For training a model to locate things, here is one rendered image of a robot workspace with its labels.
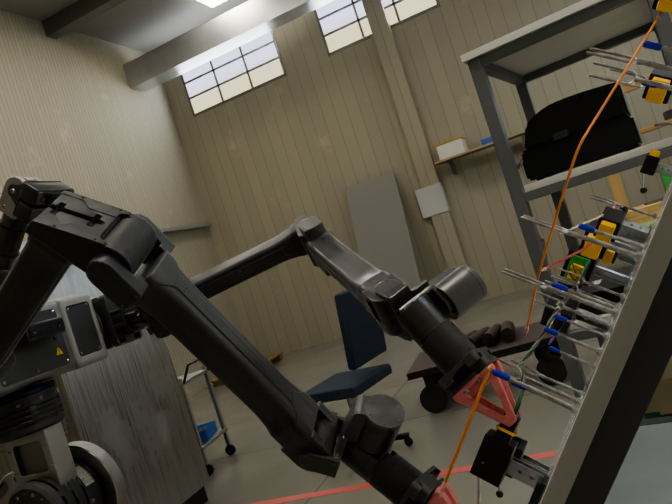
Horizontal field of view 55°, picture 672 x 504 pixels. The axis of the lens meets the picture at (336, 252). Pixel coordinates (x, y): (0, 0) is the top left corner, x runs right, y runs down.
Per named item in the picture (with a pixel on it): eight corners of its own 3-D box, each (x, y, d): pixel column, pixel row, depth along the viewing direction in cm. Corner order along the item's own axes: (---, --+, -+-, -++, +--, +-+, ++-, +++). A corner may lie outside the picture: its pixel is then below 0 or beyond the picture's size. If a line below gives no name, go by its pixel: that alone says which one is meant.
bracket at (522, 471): (544, 487, 84) (508, 468, 86) (551, 470, 83) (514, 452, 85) (540, 496, 79) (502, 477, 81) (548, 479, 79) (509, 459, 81)
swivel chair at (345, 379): (422, 428, 481) (374, 279, 482) (411, 462, 418) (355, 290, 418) (337, 448, 498) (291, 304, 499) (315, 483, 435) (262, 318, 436)
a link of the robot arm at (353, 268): (314, 270, 134) (290, 226, 130) (338, 255, 135) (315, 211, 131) (400, 352, 95) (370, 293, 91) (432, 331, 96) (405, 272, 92)
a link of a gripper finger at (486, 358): (537, 401, 87) (488, 348, 90) (531, 408, 80) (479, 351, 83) (500, 433, 88) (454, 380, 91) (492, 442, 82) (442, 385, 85)
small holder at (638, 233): (661, 205, 98) (613, 190, 101) (651, 229, 91) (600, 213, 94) (650, 230, 100) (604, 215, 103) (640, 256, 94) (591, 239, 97)
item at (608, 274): (638, 258, 159) (580, 238, 165) (632, 272, 144) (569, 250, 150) (628, 282, 161) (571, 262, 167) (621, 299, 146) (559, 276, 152)
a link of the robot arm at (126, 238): (75, 160, 78) (29, 200, 70) (169, 227, 81) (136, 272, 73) (-39, 351, 101) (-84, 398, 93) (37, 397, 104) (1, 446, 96)
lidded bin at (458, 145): (470, 152, 1013) (465, 137, 1013) (466, 151, 979) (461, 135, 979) (443, 161, 1029) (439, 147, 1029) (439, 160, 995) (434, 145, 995)
